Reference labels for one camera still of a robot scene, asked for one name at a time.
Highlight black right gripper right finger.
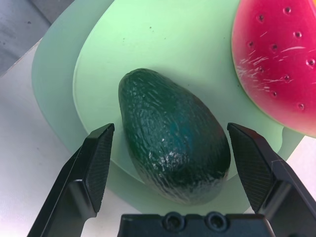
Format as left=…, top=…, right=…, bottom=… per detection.
left=226, top=122, right=316, bottom=237

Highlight red watermelon slice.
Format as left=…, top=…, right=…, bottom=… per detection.
left=231, top=0, right=316, bottom=138

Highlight dark green avocado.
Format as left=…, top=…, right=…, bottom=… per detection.
left=118, top=68, right=232, bottom=206

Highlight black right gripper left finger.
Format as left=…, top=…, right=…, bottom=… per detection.
left=28, top=123, right=116, bottom=237

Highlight green cutting board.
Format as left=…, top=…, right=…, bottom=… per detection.
left=31, top=0, right=309, bottom=215

